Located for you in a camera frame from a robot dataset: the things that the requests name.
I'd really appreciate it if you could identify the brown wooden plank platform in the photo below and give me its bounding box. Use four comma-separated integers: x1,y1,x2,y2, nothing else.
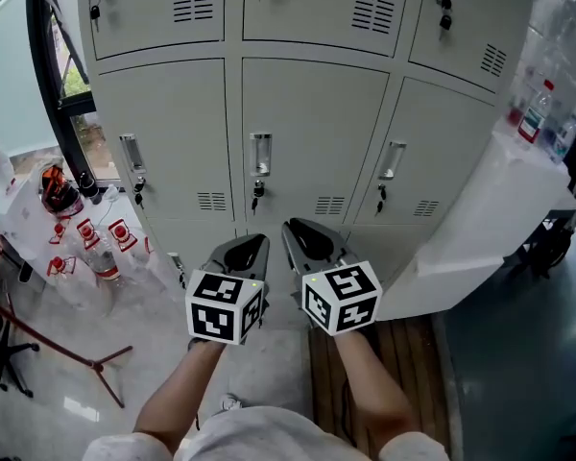
308,317,455,461

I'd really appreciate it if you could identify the black bottle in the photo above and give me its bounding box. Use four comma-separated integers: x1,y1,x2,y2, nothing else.
78,170,102,206

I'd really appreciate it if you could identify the person's white shirt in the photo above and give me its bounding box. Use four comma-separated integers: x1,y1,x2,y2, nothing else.
81,404,450,461

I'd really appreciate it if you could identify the person's right forearm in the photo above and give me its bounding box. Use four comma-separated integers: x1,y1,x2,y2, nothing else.
334,331,421,444

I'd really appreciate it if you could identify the grey locker door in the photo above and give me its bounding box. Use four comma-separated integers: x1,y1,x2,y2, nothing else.
242,58,390,225

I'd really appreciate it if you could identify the person's left forearm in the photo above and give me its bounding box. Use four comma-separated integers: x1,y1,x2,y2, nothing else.
133,339,227,453

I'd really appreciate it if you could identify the brown wooden coat stand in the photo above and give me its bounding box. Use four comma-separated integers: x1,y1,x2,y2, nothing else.
0,288,134,410

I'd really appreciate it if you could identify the orange black bag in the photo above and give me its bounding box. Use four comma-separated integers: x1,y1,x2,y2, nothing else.
40,164,85,218

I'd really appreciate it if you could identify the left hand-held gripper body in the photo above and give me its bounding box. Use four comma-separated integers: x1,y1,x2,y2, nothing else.
184,258,270,347

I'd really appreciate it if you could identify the white charger cable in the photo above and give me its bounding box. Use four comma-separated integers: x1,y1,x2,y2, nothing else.
98,184,121,225

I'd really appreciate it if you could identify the white water dispenser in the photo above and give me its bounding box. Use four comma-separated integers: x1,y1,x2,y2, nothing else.
0,170,78,297

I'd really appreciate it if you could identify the red cap clear bottle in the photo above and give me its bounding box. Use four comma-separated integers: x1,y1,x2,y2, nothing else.
516,79,556,144

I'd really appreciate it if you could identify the grey metal locker cabinet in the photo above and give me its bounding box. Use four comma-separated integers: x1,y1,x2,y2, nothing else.
76,0,537,330

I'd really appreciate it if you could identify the black office chair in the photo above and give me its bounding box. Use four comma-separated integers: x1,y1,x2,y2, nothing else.
0,304,42,400

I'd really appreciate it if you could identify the clear plastic bag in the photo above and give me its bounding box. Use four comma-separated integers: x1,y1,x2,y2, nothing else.
508,0,576,158

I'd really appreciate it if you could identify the black window frame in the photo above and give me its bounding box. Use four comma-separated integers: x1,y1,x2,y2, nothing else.
26,0,121,182

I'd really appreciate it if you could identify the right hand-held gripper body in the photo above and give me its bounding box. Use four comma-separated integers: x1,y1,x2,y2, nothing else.
291,261,384,337

